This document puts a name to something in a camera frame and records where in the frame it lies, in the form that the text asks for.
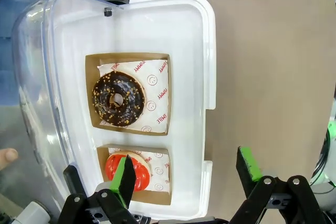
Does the red glazed donut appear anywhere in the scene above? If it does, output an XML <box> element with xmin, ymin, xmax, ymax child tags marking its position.
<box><xmin>104</xmin><ymin>150</ymin><xmax>152</xmax><ymax>193</ymax></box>

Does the chocolate donut with nut bits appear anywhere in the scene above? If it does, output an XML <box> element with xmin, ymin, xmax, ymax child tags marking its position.
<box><xmin>91</xmin><ymin>71</ymin><xmax>146</xmax><ymax>127</ymax></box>

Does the person right hand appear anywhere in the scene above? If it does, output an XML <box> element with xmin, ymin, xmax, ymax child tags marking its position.
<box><xmin>0</xmin><ymin>147</ymin><xmax>19</xmax><ymax>171</ymax></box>

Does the printed white paper liner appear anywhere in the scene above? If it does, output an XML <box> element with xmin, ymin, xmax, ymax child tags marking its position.
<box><xmin>108</xmin><ymin>147</ymin><xmax>171</xmax><ymax>193</ymax></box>
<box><xmin>97</xmin><ymin>60</ymin><xmax>169</xmax><ymax>133</ymax></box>

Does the black lid handle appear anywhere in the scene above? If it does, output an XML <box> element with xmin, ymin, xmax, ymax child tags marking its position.
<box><xmin>63</xmin><ymin>165</ymin><xmax>88</xmax><ymax>199</ymax></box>

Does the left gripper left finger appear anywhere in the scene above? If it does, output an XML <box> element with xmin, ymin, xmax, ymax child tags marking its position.
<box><xmin>57</xmin><ymin>154</ymin><xmax>140</xmax><ymax>224</ymax></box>

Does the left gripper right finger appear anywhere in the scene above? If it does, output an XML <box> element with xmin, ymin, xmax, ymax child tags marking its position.
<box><xmin>228</xmin><ymin>146</ymin><xmax>326</xmax><ymax>224</ymax></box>

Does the clear display case lid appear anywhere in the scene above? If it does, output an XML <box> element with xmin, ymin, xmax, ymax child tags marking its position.
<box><xmin>10</xmin><ymin>0</ymin><xmax>129</xmax><ymax>209</ymax></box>

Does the cardboard tray box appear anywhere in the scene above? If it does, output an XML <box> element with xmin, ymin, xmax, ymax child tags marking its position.
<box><xmin>96</xmin><ymin>144</ymin><xmax>173</xmax><ymax>206</ymax></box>
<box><xmin>85</xmin><ymin>52</ymin><xmax>172</xmax><ymax>137</ymax></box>

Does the white display case base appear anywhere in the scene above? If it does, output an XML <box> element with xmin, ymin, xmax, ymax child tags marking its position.
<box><xmin>47</xmin><ymin>0</ymin><xmax>216</xmax><ymax>221</ymax></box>

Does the person in blue shirt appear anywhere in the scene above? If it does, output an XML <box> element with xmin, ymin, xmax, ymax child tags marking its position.
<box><xmin>0</xmin><ymin>0</ymin><xmax>43</xmax><ymax>109</ymax></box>

